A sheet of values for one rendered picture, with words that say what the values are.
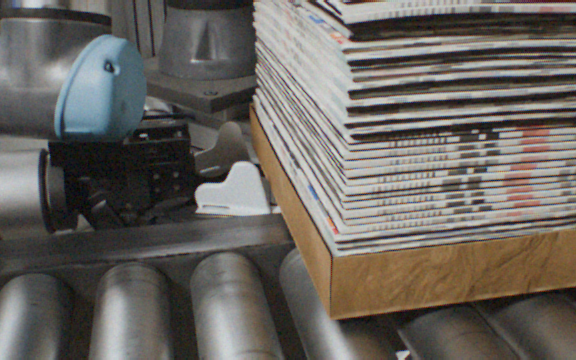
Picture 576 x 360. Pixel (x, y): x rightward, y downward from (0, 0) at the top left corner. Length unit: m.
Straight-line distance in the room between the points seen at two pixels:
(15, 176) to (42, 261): 0.09
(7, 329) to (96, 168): 0.17
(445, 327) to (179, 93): 0.48
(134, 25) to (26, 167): 0.72
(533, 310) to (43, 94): 0.35
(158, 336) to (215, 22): 0.50
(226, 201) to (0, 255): 0.17
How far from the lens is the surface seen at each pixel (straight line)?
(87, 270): 0.45
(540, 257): 0.40
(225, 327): 0.37
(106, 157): 0.52
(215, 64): 0.79
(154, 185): 0.52
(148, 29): 1.18
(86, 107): 0.43
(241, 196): 0.50
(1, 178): 0.53
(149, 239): 0.46
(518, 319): 0.42
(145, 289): 0.41
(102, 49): 0.43
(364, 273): 0.35
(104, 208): 0.54
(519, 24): 0.33
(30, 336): 0.39
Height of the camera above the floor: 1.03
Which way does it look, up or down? 25 degrees down
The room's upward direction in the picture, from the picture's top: straight up
